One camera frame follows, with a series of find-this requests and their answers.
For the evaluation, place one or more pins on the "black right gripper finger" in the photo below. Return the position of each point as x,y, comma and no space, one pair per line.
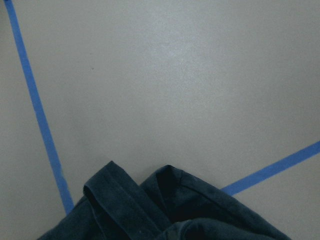
172,235

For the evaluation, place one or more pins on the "black graphic t-shirt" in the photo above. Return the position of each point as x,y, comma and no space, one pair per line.
115,207

